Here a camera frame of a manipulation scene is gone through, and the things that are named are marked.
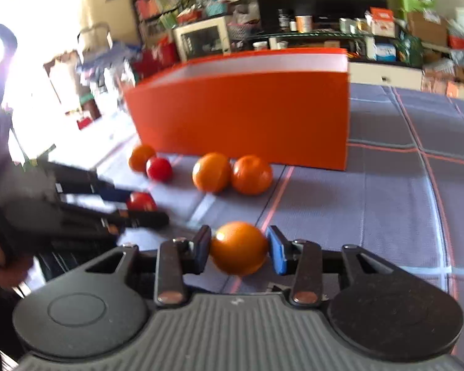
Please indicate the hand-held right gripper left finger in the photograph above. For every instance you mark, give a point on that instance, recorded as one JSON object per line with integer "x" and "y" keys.
{"x": 202, "y": 249}

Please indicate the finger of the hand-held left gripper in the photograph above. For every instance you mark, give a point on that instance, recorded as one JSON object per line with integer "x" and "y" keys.
{"x": 100, "y": 189}
{"x": 139, "y": 219}

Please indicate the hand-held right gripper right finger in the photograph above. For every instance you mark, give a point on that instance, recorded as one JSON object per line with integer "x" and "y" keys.
{"x": 278, "y": 251}

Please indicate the red tomato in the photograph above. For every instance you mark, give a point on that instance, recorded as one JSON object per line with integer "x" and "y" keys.
{"x": 159, "y": 169}
{"x": 141, "y": 202}

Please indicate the large orange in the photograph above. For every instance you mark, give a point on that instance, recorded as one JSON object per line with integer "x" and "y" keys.
{"x": 212, "y": 173}
{"x": 239, "y": 249}
{"x": 252, "y": 176}

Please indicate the person's left hand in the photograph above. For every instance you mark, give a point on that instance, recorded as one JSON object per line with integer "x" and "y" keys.
{"x": 7, "y": 266}

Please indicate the small orange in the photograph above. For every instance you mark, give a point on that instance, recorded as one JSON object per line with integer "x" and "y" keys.
{"x": 139, "y": 156}

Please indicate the blue checked tablecloth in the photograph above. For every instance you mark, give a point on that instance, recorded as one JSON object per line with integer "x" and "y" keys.
{"x": 352, "y": 201}

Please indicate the white cabinet with glass door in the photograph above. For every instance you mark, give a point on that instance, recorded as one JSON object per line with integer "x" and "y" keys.
{"x": 201, "y": 38}

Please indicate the white standing air conditioner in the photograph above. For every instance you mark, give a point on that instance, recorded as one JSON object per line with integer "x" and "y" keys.
{"x": 108, "y": 0}

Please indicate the bookshelf with books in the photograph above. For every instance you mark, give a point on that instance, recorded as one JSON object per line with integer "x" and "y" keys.
{"x": 158, "y": 4}

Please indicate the cream television cabinet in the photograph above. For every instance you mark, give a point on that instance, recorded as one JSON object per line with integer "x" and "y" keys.
{"x": 382, "y": 75}

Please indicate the white lidded plastic container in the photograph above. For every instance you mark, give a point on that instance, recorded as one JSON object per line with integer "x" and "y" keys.
{"x": 260, "y": 45}

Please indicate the pink plastic basket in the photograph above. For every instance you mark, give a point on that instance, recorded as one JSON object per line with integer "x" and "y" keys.
{"x": 240, "y": 31}

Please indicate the blue and white box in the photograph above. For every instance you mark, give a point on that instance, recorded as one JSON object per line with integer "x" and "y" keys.
{"x": 386, "y": 52}

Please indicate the orange and white canister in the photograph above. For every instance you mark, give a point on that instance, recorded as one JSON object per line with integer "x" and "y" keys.
{"x": 304, "y": 24}

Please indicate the glass jar with dark lid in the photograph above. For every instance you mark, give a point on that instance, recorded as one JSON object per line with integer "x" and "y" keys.
{"x": 283, "y": 19}

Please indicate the green printed packet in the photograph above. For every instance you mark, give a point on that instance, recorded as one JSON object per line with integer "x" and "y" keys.
{"x": 410, "y": 50}

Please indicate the red and white medicine box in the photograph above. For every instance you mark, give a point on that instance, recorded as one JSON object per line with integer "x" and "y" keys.
{"x": 382, "y": 21}

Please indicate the open brown cardboard box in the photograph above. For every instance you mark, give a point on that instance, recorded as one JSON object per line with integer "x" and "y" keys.
{"x": 427, "y": 29}

